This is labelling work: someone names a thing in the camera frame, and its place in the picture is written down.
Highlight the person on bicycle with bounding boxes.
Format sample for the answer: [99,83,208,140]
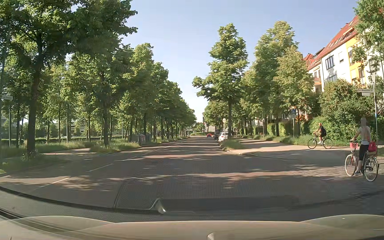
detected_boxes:
[344,117,379,182]
[307,123,333,150]

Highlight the road markings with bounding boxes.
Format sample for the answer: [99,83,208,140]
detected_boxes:
[39,144,166,189]

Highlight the white and yellow building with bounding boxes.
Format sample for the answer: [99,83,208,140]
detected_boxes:
[303,15,384,119]

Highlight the car's own bonnet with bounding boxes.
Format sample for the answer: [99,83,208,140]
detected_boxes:
[0,207,384,240]

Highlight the street name sign on pole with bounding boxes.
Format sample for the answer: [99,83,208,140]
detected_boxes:
[357,72,379,142]
[1,95,14,147]

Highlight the row of trees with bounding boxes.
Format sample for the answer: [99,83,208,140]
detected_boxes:
[0,0,197,158]
[192,21,316,138]

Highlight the grass verge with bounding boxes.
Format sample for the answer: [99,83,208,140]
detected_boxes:
[219,139,246,151]
[0,138,141,178]
[245,133,349,147]

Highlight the pavement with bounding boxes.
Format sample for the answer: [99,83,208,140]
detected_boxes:
[229,137,349,156]

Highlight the large tree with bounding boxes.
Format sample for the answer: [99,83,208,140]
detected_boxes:
[352,0,384,80]

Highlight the grey asphalt road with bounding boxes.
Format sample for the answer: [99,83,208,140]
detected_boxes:
[0,136,384,223]

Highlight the green hedge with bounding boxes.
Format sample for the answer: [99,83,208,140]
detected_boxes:
[253,115,384,144]

